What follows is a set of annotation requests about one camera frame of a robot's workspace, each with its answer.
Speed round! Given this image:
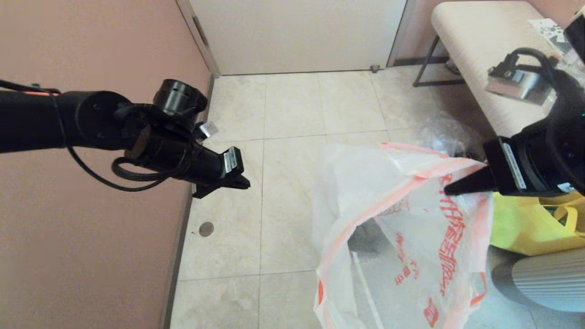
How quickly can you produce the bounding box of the grey ribbed round object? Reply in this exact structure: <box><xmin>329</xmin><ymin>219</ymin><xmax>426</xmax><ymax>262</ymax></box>
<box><xmin>491</xmin><ymin>247</ymin><xmax>585</xmax><ymax>313</ymax></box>

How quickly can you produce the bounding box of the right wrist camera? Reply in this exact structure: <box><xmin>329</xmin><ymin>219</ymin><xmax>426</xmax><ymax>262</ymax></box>
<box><xmin>485</xmin><ymin>48</ymin><xmax>556</xmax><ymax>106</ymax></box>

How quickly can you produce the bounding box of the yellow tote bag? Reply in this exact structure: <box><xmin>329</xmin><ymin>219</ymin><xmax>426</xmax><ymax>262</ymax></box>
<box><xmin>491</xmin><ymin>191</ymin><xmax>585</xmax><ymax>256</ymax></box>

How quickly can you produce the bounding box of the black trash bin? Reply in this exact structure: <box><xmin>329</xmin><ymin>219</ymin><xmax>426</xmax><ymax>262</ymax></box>
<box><xmin>347</xmin><ymin>222</ymin><xmax>389</xmax><ymax>256</ymax></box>

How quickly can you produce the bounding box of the black and white leaflet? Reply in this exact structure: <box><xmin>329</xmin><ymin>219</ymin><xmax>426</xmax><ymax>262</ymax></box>
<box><xmin>529</xmin><ymin>17</ymin><xmax>569</xmax><ymax>44</ymax></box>

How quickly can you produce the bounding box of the white door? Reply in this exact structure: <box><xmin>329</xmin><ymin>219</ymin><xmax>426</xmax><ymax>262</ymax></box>
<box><xmin>189</xmin><ymin>0</ymin><xmax>407</xmax><ymax>76</ymax></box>

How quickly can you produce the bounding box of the beige table with metal legs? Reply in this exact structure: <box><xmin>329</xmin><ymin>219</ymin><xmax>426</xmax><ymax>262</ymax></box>
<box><xmin>413</xmin><ymin>0</ymin><xmax>585</xmax><ymax>138</ymax></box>

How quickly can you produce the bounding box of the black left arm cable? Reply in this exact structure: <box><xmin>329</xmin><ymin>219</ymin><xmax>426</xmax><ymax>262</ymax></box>
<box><xmin>0</xmin><ymin>80</ymin><xmax>192</xmax><ymax>192</ymax></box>

